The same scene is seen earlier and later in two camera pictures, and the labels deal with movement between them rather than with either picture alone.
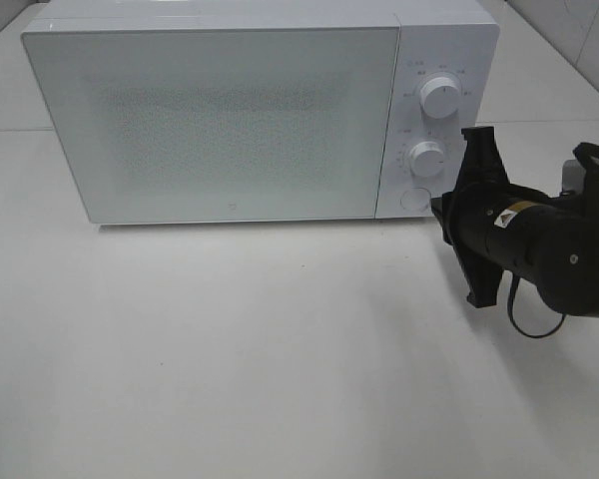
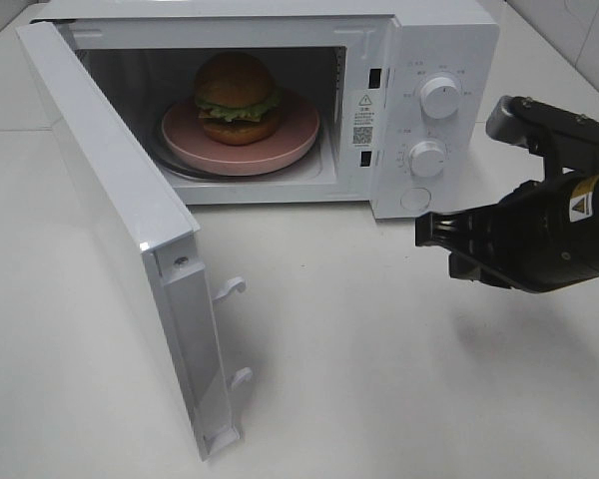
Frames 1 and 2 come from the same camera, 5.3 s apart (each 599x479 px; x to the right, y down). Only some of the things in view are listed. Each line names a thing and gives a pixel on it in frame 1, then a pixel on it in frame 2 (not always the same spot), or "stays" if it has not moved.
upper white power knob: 440,97 stays
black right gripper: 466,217 to 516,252
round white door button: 415,200 stays
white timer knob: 426,158 stays
